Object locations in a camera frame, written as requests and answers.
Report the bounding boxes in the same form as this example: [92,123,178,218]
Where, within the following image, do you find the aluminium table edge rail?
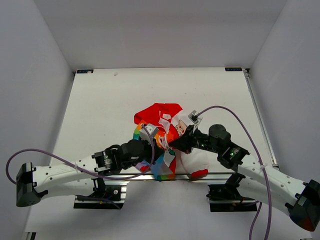
[46,163,283,181]

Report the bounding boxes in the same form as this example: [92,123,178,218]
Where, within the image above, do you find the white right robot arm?
[169,124,320,232]

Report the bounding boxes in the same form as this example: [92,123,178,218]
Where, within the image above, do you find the colourful cartoon children's jacket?
[133,103,209,177]

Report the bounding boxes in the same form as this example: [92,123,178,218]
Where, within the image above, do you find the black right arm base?
[206,173,252,202]

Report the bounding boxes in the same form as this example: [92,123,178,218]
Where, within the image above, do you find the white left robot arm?
[16,139,164,208]

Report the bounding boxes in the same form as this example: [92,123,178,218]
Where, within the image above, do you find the blue label right corner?
[224,67,243,72]

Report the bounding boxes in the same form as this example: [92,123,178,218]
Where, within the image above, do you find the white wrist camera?
[139,123,159,143]
[188,110,203,132]

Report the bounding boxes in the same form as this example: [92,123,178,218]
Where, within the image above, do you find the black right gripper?
[169,124,221,154]

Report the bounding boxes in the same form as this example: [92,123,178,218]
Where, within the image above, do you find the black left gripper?
[121,136,164,170]

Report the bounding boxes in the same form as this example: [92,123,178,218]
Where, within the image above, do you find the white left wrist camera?
[139,123,159,143]

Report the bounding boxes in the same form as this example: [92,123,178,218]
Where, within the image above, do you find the blue label left corner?
[76,69,94,74]

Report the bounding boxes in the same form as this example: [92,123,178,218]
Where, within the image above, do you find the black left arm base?
[76,178,123,203]

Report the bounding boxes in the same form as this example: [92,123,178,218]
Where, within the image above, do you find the blue label corner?
[224,67,243,72]
[76,69,94,74]

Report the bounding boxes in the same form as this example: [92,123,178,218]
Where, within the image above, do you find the aluminium right side rail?
[243,68,279,168]

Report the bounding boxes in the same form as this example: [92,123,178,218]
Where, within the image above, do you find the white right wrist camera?
[188,110,203,132]

